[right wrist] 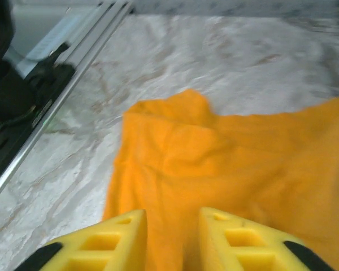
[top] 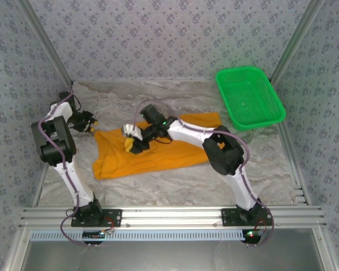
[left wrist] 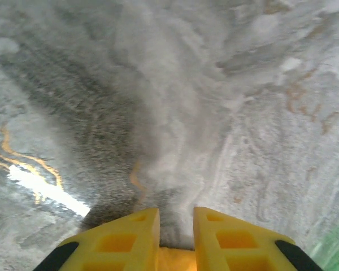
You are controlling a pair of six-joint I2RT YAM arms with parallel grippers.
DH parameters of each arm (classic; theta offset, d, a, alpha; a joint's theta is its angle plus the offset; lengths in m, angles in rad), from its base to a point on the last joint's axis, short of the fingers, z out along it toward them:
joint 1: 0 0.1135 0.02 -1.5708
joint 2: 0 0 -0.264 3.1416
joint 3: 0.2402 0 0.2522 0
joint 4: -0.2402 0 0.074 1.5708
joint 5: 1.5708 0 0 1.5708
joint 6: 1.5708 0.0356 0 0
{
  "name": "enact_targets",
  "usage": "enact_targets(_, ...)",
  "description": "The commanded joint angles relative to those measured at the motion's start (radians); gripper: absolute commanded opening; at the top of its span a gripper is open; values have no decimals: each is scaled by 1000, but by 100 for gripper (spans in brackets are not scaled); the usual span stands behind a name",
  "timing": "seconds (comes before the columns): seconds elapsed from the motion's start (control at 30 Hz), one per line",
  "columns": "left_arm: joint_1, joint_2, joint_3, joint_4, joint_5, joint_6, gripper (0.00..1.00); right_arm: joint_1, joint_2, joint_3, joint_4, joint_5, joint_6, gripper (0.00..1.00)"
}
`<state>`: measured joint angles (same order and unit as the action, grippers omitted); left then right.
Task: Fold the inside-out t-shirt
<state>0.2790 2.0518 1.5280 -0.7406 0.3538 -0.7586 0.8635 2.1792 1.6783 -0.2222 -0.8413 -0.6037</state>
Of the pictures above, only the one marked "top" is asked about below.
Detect orange t-shirt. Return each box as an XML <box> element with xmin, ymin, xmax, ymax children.
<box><xmin>92</xmin><ymin>112</ymin><xmax>223</xmax><ymax>181</ymax></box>

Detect green plastic basket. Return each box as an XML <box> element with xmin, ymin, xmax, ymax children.
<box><xmin>215</xmin><ymin>65</ymin><xmax>286</xmax><ymax>132</ymax></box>

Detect left controller board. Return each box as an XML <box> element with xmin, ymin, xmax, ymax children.
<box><xmin>82</xmin><ymin>230</ymin><xmax>106</xmax><ymax>244</ymax></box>

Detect controller board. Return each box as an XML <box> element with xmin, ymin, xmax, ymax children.
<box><xmin>82</xmin><ymin>230</ymin><xmax>106</xmax><ymax>244</ymax></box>
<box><xmin>242</xmin><ymin>229</ymin><xmax>262</xmax><ymax>244</ymax></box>

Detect right controller board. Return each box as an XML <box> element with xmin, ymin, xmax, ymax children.
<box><xmin>242</xmin><ymin>229</ymin><xmax>262</xmax><ymax>244</ymax></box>

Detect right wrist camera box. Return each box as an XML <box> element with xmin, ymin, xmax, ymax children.
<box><xmin>121</xmin><ymin>123</ymin><xmax>144</xmax><ymax>141</ymax></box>

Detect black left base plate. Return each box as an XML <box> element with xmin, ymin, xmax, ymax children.
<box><xmin>71</xmin><ymin>208</ymin><xmax>123</xmax><ymax>228</ymax></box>

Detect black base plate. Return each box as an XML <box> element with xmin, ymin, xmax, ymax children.
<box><xmin>220</xmin><ymin>208</ymin><xmax>273</xmax><ymax>227</ymax></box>
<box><xmin>71</xmin><ymin>208</ymin><xmax>123</xmax><ymax>228</ymax></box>

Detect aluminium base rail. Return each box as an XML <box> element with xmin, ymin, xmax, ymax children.
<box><xmin>18</xmin><ymin>206</ymin><xmax>328</xmax><ymax>230</ymax></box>

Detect aluminium frame post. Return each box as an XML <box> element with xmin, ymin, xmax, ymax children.
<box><xmin>16</xmin><ymin>0</ymin><xmax>74</xmax><ymax>88</ymax></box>
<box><xmin>268</xmin><ymin>0</ymin><xmax>325</xmax><ymax>85</ymax></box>

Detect slotted grey cable duct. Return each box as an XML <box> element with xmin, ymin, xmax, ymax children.
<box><xmin>31</xmin><ymin>229</ymin><xmax>248</xmax><ymax>242</ymax></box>

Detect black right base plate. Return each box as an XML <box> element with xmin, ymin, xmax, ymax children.
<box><xmin>220</xmin><ymin>208</ymin><xmax>273</xmax><ymax>227</ymax></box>

